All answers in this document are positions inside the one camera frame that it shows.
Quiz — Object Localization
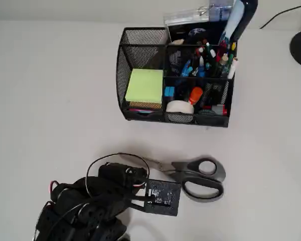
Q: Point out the black card with globe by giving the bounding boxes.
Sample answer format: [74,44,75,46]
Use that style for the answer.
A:
[169,24,222,46]

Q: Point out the clear blue printed card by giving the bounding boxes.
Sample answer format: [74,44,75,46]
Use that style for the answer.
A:
[209,0,234,22]

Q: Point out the pink sticky note pad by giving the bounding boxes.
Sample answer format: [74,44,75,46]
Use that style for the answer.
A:
[129,107,154,114]

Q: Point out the black mesh desk organizer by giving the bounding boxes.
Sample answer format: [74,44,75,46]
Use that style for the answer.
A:
[116,27,240,128]

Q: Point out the green marker pen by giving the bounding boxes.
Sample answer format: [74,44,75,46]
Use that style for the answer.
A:
[205,42,217,64]

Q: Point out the red pen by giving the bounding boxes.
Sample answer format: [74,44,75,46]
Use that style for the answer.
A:
[217,40,226,62]

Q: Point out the white marker pen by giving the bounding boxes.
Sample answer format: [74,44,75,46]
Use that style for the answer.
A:
[227,58,239,80]

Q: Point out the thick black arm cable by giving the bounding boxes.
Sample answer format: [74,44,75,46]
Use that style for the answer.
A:
[32,200,91,241]

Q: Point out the red white servo wire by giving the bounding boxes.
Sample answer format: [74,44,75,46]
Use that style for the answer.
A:
[47,180,61,201]

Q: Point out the clear plastic container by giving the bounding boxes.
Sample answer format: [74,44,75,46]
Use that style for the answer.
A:
[164,5,211,26]

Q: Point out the orange cap glue stick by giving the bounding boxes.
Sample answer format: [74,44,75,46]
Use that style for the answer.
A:
[188,87,204,105]

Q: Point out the grey red small box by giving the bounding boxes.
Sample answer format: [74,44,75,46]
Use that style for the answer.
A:
[212,104,228,116]

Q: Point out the thin black cable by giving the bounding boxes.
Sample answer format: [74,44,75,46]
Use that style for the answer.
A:
[259,3,301,30]

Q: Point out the green sticky note pad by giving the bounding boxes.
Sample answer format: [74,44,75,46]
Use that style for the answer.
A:
[124,69,164,104]

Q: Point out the blue binder clips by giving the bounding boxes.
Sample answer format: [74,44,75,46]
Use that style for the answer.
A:
[181,60,193,77]

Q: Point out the grey black scissors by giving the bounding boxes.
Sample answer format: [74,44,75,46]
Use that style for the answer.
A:
[117,152,227,203]

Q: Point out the white tape roll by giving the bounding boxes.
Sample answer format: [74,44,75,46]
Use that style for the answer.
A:
[166,100,194,113]

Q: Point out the thin black wire loop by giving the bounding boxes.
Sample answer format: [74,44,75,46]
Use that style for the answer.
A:
[86,152,151,199]

